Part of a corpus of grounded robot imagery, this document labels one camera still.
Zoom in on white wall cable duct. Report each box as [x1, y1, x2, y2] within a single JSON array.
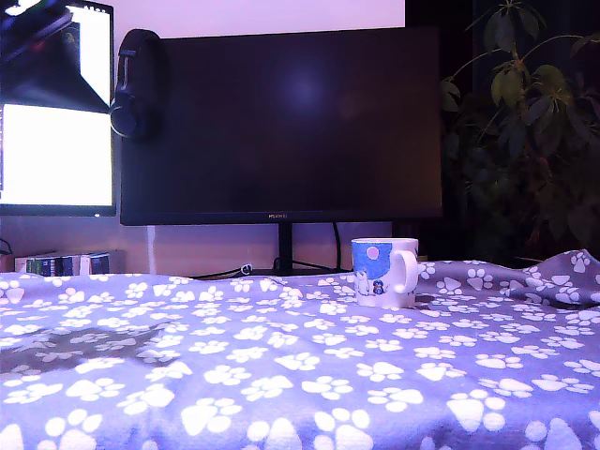
[[146, 224, 157, 276]]

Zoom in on lit white-screen monitor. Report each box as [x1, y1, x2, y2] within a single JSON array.
[[0, 0, 116, 218]]

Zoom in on black monitor cable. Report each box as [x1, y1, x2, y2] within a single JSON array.
[[331, 222, 342, 273]]

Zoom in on paw print cloth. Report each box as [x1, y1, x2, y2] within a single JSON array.
[[0, 247, 600, 450]]

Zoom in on black Huawei monitor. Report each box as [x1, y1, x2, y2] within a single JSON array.
[[119, 25, 444, 277]]

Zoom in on black desk power cable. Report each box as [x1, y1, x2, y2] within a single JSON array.
[[194, 265, 245, 278]]

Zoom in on black headphones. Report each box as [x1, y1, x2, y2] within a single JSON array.
[[108, 27, 163, 142]]

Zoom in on white mug blue cartoon print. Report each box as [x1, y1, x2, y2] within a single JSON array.
[[350, 236, 420, 309]]

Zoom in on green houseplant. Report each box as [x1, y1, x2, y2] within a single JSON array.
[[440, 0, 600, 268]]

